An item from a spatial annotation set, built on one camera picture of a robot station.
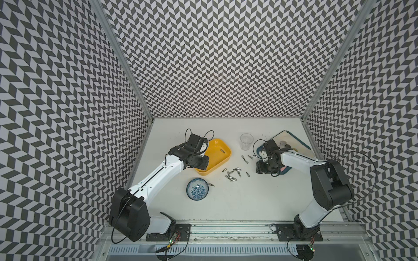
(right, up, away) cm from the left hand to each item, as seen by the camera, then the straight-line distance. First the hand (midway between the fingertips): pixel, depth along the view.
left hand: (203, 164), depth 82 cm
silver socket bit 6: (+11, -5, +9) cm, 15 cm away
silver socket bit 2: (+28, +1, +17) cm, 33 cm away
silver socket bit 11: (+16, -10, +6) cm, 20 cm away
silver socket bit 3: (+23, 0, +17) cm, 29 cm away
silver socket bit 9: (+13, -9, +9) cm, 18 cm away
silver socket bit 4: (+25, -2, +17) cm, 30 cm away
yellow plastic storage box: (+8, +4, +19) cm, 21 cm away
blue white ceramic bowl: (-4, -14, +3) cm, 15 cm away
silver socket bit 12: (+4, -13, +7) cm, 15 cm away
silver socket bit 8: (+14, -7, +9) cm, 18 cm away
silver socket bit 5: (+25, -8, +10) cm, 28 cm away
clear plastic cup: (+25, +11, +21) cm, 35 cm away
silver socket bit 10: (+15, -10, +9) cm, 20 cm away
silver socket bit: (+10, +4, +20) cm, 23 cm away
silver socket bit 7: (+18, -5, +9) cm, 21 cm away
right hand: (+32, -7, +10) cm, 34 cm away
